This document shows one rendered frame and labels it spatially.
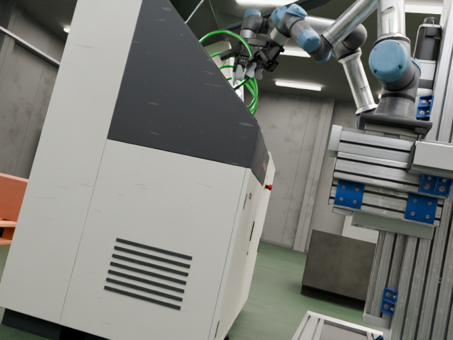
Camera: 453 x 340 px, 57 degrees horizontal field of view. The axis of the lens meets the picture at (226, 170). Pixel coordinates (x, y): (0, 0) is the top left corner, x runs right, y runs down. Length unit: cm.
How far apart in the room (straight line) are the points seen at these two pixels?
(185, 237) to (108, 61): 77
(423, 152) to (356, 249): 284
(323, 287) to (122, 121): 293
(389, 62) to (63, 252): 134
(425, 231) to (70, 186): 132
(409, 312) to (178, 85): 118
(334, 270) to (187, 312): 272
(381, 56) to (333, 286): 299
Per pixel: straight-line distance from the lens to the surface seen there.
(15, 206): 379
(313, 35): 164
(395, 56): 144
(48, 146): 180
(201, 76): 164
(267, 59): 174
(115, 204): 164
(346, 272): 415
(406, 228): 160
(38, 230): 179
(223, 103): 159
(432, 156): 138
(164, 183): 158
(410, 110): 156
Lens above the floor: 62
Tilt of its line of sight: 5 degrees up
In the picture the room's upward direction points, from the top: 13 degrees clockwise
